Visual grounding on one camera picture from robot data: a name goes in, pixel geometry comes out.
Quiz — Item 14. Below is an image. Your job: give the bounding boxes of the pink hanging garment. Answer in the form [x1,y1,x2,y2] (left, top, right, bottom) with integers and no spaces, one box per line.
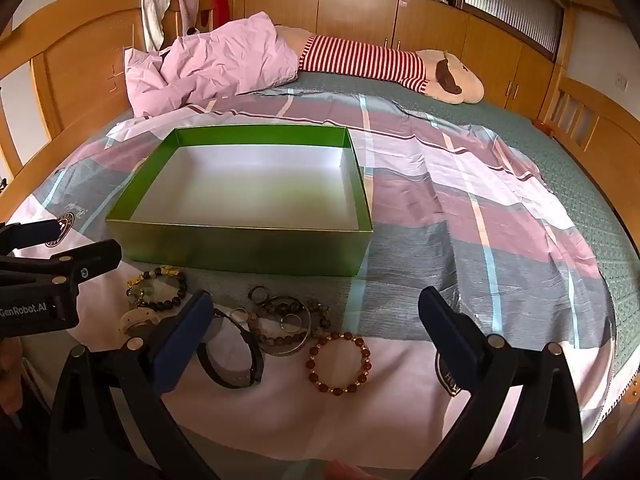
[172,0,202,37]

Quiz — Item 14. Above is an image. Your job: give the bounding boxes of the black bead bracelet gold charms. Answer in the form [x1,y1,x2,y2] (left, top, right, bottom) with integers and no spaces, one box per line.
[127,266,189,312]

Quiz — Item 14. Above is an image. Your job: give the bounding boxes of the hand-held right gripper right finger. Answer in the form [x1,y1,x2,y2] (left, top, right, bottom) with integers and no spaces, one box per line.
[410,286,598,480]

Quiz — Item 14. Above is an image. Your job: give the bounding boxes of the green mattress pad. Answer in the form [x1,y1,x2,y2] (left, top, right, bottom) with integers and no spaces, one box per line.
[295,71,640,376]

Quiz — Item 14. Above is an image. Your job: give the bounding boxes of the dark wooden bead bracelet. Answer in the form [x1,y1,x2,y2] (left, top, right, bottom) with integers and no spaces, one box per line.
[247,297,334,347]

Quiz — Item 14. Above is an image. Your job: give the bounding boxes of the white hanging garment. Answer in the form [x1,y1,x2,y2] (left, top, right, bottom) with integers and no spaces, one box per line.
[140,0,175,53]

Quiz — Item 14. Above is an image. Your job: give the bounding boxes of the amber bead bracelet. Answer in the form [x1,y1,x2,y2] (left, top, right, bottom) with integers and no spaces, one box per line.
[306,331,372,394]

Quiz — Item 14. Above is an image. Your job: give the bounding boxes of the frosted glass cabinet door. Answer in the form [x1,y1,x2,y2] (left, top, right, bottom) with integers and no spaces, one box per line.
[462,0,564,57]

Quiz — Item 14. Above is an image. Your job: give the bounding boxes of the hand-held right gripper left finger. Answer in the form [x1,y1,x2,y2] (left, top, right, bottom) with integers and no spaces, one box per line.
[48,290,216,480]

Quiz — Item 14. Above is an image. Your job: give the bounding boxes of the green cardboard box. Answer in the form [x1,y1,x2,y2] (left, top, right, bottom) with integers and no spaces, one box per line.
[105,126,374,277]

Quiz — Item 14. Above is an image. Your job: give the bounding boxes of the plaid bed sheet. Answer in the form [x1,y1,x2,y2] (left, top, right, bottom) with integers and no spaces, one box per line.
[7,87,640,467]

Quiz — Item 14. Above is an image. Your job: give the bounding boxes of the pink quilt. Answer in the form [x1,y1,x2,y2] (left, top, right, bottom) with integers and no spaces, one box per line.
[124,11,301,117]

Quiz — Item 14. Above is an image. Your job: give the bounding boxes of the wooden footboard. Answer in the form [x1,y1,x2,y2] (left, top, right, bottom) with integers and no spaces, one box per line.
[537,67,640,223]

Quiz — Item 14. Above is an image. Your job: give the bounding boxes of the plush toy striped shirt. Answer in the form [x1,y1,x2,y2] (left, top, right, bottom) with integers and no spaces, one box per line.
[277,25,486,106]

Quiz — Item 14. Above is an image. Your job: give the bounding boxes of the black wristwatch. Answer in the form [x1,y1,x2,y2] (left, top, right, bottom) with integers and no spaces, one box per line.
[196,307,265,390]

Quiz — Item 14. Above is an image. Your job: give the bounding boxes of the wooden headboard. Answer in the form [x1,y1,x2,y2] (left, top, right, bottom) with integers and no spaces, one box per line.
[0,0,201,201]

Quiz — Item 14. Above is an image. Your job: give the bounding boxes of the wooden wall cabinets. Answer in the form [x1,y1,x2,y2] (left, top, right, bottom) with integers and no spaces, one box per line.
[232,0,562,111]

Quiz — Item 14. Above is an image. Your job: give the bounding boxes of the cream white wristwatch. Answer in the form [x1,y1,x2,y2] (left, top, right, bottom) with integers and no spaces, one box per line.
[117,308,167,349]

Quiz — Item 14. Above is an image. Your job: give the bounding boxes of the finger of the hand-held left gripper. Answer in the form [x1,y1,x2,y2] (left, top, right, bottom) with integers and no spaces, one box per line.
[0,219,62,252]
[0,239,122,287]

